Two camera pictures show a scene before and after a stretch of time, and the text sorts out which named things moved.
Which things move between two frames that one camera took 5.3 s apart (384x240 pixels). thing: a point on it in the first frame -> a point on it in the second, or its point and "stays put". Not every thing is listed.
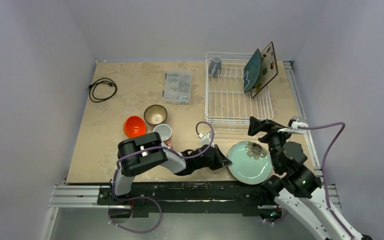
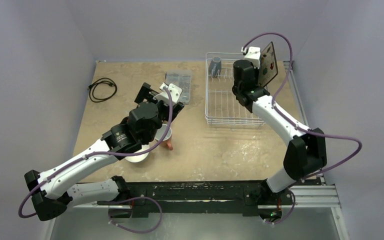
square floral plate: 269,68 stays put
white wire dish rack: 226,102 stays put
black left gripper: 221,160 -> 144,93
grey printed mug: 215,67 stays put
